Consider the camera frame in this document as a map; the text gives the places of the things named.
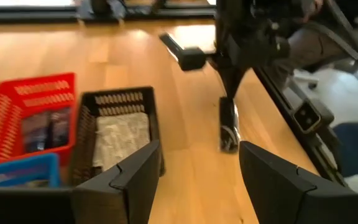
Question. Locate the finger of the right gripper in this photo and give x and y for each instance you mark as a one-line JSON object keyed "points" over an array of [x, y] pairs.
{"points": [[228, 81], [238, 77]]}

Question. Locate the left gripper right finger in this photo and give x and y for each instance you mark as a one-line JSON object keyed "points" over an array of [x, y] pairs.
{"points": [[275, 193]]}

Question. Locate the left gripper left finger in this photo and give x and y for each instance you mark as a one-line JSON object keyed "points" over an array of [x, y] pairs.
{"points": [[135, 193]]}

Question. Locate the white bandage packet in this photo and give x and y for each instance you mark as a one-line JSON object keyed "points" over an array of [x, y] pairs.
{"points": [[120, 140]]}

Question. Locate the black plastic basket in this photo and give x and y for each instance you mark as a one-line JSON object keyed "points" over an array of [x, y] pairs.
{"points": [[155, 124]]}

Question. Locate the blue plastic basket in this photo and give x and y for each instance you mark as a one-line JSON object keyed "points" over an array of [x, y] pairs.
{"points": [[17, 166]]}

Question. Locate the small table-level camera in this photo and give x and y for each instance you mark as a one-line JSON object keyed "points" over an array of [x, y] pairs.
{"points": [[306, 117]]}

